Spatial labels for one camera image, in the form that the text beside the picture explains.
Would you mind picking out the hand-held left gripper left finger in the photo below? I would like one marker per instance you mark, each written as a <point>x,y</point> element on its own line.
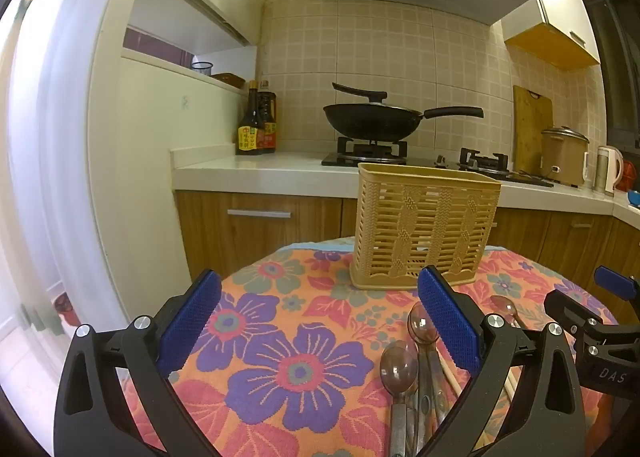
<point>192,319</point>

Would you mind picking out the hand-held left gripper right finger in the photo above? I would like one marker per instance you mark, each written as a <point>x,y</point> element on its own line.
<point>450,322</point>

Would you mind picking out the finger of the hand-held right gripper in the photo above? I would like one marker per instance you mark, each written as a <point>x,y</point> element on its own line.
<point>614,283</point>
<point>567,306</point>

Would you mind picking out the metal spoon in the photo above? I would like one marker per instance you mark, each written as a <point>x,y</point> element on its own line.
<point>398,369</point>
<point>505,309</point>
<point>423,323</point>

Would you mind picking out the wooden chopstick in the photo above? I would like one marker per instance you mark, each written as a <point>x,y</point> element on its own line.
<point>510,384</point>
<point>450,371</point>

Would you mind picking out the yellow plastic utensil basket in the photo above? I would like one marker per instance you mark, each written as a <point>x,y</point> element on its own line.
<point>425,217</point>

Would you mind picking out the wooden base cabinets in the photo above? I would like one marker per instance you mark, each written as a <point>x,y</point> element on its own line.
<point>225,242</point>

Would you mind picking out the blue bowl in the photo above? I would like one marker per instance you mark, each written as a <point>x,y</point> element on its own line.
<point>635,198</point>

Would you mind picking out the floral orange tablecloth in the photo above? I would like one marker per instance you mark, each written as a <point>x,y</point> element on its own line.
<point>300,332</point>

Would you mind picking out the white electric kettle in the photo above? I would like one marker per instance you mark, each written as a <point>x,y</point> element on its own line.
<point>607,169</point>

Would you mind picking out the beige rice cooker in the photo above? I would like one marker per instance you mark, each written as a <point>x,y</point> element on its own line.
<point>562,157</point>

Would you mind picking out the black gas stove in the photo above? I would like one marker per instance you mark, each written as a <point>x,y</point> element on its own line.
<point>450,164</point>

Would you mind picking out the white kitchen countertop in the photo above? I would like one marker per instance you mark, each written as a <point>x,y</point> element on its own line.
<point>260,167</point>

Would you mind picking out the wooden cutting board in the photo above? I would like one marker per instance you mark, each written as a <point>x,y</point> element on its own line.
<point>530,127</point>

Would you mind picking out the tall dark sauce bottle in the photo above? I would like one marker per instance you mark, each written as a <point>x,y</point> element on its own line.
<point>249,127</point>

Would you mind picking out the dark sauce bottle red label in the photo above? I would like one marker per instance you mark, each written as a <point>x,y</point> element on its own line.
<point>270,122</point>

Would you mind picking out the black wok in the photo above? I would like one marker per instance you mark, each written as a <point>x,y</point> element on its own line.
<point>370,123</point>

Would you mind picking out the brown shallow container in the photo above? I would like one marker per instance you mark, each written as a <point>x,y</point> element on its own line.
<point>230,79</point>

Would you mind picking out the clear glass cup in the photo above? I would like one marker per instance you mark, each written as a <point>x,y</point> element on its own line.
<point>202,68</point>

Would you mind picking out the white wall cabinet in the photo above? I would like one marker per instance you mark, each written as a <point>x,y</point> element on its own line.
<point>555,12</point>

